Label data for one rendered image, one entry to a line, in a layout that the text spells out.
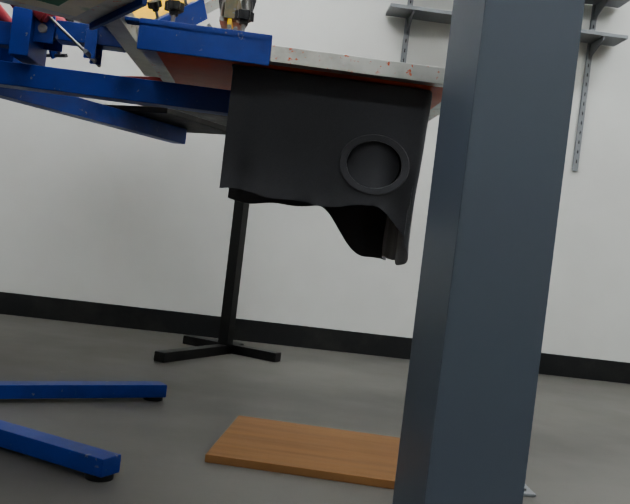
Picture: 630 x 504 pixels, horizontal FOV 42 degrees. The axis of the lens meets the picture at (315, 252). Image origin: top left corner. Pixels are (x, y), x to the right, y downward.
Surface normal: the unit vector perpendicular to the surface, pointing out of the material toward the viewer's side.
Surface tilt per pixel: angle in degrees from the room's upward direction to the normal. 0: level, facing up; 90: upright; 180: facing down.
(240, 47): 90
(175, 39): 90
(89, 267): 90
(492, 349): 90
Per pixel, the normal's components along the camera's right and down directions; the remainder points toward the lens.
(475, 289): 0.17, 0.04
